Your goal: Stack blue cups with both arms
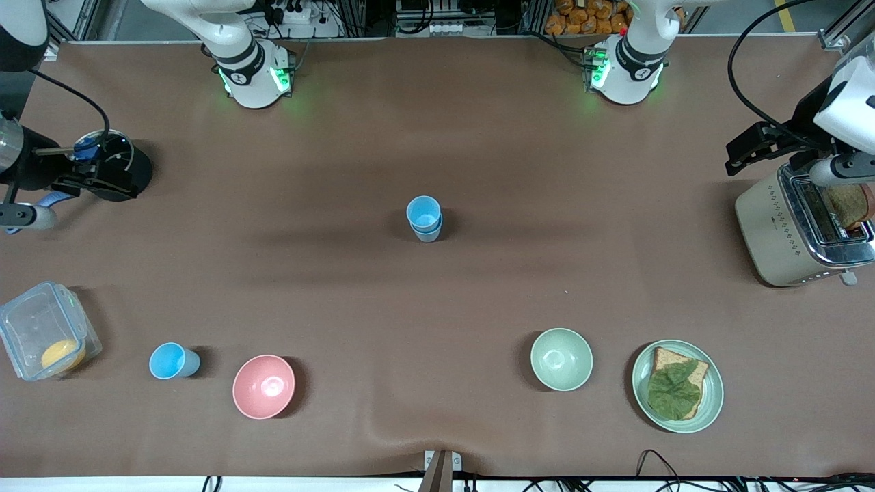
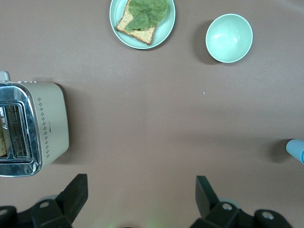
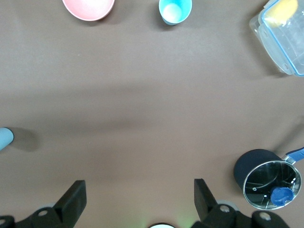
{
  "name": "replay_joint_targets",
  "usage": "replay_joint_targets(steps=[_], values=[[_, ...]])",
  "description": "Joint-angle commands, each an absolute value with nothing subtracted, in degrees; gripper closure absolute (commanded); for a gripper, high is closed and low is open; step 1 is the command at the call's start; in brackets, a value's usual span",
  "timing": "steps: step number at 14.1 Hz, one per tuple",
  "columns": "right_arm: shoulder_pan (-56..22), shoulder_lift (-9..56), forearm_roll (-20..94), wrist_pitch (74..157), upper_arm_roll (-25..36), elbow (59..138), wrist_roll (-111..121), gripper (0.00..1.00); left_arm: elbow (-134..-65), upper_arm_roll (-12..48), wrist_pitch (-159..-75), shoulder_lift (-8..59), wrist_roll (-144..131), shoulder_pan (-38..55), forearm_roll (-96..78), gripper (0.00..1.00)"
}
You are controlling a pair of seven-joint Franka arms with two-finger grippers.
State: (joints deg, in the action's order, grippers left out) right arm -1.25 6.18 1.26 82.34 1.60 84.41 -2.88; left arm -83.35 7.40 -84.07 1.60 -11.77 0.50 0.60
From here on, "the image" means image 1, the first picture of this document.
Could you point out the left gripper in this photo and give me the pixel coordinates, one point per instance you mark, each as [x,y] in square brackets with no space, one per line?
[804,121]

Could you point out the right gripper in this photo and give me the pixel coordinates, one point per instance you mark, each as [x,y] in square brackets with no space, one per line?
[35,166]

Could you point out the bright blue plastic cup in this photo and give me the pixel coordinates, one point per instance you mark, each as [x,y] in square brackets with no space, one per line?
[169,361]
[424,212]

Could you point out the pale grey-blue plastic cup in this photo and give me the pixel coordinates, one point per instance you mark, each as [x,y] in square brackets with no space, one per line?
[427,236]

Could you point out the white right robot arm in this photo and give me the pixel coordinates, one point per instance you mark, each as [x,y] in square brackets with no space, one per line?
[253,75]

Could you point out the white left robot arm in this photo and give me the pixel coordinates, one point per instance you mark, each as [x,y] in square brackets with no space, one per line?
[632,68]

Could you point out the small blue object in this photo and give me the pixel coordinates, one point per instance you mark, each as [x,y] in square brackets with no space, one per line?
[85,149]

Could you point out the beige chrome toaster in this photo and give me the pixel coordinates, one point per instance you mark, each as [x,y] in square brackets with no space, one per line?
[769,232]

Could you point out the brown toast slice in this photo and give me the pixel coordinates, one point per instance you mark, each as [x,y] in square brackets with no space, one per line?
[847,205]

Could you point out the clear plastic food container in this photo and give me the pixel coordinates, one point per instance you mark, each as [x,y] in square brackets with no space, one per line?
[41,321]

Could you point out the orange round food piece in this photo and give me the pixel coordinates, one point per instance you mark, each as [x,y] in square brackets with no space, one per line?
[61,354]

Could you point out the orange snack bags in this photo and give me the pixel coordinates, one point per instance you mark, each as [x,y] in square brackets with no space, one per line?
[588,17]

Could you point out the brown bread slice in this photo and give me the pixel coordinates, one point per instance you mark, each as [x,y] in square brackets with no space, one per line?
[696,372]

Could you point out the pale green plate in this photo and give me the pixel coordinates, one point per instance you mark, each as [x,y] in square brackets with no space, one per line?
[712,396]

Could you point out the green lettuce leaf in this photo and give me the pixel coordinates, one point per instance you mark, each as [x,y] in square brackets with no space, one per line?
[673,391]

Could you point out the white power strip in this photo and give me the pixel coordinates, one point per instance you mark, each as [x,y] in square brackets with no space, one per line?
[294,12]

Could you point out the pink bowl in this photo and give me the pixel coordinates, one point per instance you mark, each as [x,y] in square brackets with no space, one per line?
[263,387]

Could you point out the pale green bowl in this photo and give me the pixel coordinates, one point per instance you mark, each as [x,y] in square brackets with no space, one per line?
[561,359]

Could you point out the aluminium frame profile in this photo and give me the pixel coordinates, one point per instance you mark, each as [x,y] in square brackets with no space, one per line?
[68,20]
[837,34]

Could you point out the metal table bracket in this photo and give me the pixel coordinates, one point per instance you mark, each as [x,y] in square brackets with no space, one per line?
[441,468]

